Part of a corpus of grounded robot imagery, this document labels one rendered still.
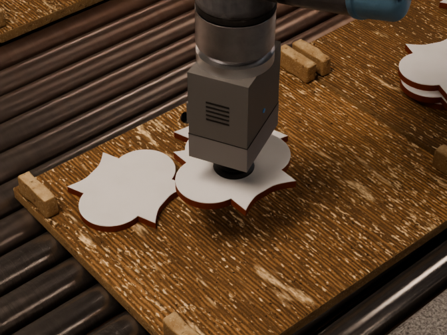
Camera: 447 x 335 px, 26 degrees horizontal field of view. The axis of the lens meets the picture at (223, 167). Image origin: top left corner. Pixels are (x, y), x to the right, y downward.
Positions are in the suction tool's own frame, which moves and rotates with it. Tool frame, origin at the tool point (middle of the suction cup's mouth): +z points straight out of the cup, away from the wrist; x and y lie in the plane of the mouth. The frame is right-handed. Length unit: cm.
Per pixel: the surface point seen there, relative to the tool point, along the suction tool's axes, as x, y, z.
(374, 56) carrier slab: 5.1, -35.7, 6.0
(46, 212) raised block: -18.3, 8.6, 5.0
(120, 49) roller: -27.9, -25.7, 7.7
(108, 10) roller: -34.6, -34.1, 7.9
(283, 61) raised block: -4.9, -28.0, 4.7
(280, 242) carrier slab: 6.2, 1.9, 6.0
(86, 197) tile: -15.6, 4.7, 5.0
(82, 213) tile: -14.7, 7.1, 5.0
